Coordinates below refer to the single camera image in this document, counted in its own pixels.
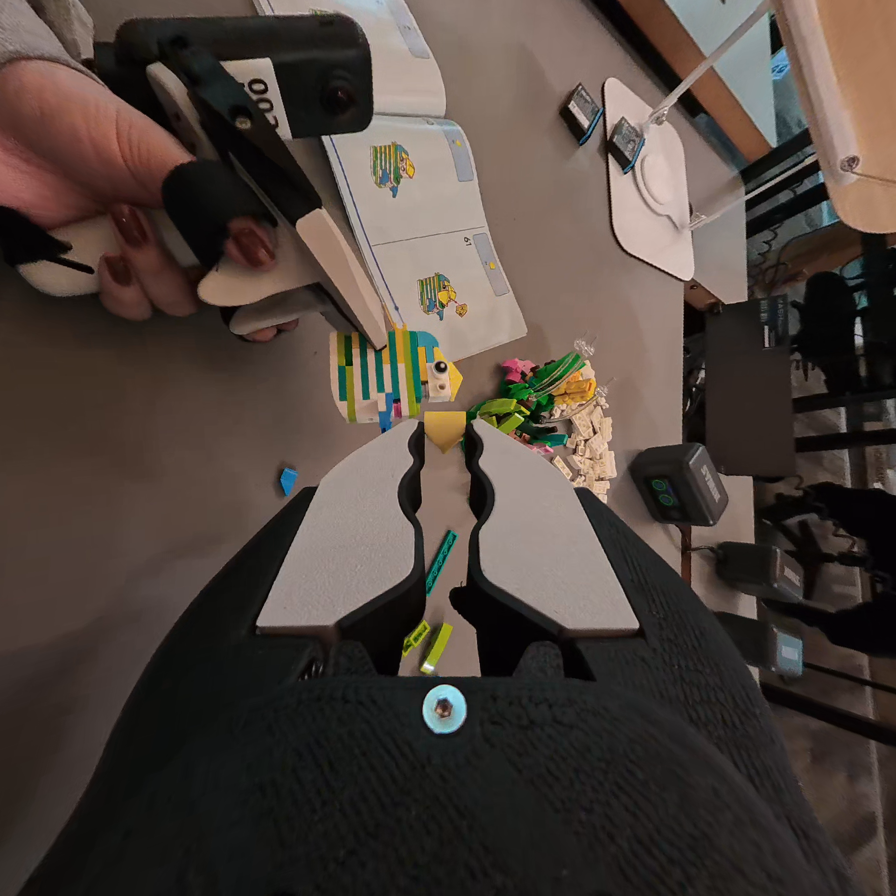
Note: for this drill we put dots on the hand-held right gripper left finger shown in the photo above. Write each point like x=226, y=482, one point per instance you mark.
x=350, y=546

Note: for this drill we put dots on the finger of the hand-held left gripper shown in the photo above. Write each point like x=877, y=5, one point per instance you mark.
x=343, y=273

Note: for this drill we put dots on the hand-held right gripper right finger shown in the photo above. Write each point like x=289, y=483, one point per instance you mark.
x=546, y=546

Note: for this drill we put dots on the striped brick fish model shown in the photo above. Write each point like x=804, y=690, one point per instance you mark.
x=364, y=378

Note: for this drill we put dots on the yellow wedge brick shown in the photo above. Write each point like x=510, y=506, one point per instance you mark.
x=444, y=427

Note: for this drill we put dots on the grey desk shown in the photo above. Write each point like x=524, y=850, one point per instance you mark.
x=140, y=490

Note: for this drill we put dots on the beige desk lamp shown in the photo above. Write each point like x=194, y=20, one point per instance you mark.
x=651, y=210

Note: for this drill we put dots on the person's left hand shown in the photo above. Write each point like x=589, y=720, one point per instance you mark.
x=77, y=147

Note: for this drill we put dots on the blue slope brick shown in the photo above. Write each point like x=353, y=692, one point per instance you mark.
x=288, y=481

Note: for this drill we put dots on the instruction booklet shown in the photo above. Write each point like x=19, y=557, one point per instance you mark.
x=434, y=294

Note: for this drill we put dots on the teal long plate brick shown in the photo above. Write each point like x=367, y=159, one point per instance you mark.
x=442, y=560

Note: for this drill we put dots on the pile of white bricks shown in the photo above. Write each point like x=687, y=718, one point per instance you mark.
x=588, y=462

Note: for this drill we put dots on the lime brick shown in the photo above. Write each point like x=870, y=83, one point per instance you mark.
x=437, y=647
x=416, y=635

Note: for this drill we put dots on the green brick plant model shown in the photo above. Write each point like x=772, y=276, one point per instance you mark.
x=504, y=413

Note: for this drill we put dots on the black power station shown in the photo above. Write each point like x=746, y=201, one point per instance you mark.
x=759, y=570
x=682, y=483
x=763, y=644

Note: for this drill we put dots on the dark panel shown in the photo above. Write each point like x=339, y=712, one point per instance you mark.
x=745, y=392

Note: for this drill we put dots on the black camera battery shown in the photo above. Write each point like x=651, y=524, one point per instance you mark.
x=626, y=143
x=581, y=112

